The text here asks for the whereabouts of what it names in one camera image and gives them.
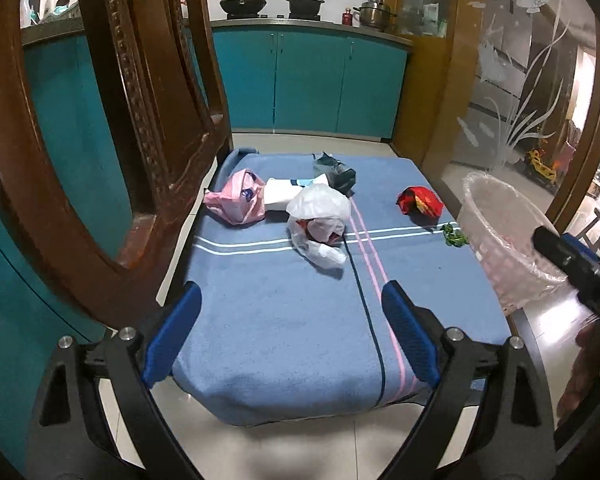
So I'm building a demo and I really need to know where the carved wooden chair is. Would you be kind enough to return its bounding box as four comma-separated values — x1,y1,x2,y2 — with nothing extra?
0,0,233,328

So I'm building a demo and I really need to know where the green wrapper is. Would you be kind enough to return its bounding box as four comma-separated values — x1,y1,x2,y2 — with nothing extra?
441,222,467,248

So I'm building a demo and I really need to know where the teal side cabinet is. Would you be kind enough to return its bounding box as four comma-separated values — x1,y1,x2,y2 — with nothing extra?
0,30,132,461

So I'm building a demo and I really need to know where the yellow toy truck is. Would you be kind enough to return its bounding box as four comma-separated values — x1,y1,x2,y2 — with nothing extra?
525,147,564,191

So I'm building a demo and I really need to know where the white paper box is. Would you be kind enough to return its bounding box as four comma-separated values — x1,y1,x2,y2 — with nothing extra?
263,174,331,210

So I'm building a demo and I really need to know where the wooden glass cabinet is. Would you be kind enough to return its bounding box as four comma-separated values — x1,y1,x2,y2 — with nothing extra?
385,0,462,171

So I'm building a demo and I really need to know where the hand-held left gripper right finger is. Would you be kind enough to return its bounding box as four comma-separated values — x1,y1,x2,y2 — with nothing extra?
380,280,556,480

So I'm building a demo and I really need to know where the black cooking pot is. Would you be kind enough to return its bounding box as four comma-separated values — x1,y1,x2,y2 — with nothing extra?
281,0,326,17

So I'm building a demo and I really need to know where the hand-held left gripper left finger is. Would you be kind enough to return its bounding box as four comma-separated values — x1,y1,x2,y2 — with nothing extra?
25,280,203,480

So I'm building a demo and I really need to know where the white translucent plastic bag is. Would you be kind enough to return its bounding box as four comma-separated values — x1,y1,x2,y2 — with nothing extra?
286,184,354,277

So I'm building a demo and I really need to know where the steel pot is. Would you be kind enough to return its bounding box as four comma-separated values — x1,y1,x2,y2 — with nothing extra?
352,0,397,30

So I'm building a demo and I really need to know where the red wrapper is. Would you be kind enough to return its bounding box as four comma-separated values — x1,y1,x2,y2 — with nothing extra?
396,186,445,219

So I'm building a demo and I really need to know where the etched glass door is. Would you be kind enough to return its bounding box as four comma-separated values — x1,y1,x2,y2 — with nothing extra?
422,0,600,241

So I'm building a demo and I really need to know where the pink plastic bag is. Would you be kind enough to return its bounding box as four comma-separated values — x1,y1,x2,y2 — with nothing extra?
203,169,267,226

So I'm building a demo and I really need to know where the dark green plastic bag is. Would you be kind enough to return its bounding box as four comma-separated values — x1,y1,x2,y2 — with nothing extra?
312,151,357,196

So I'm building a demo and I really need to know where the blue striped blanket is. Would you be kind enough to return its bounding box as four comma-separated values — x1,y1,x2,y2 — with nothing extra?
171,147,512,427

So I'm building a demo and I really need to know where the teal kitchen cabinet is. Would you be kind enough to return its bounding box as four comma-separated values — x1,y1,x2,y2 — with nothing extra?
211,20,415,141

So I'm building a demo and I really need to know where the person's right hand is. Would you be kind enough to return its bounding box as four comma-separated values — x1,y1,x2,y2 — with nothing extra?
557,321,600,426

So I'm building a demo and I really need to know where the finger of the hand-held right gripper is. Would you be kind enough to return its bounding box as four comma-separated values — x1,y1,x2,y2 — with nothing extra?
532,226,600,326
562,234,600,281

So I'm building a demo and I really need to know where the black wok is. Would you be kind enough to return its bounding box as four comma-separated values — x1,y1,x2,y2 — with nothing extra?
220,0,269,16

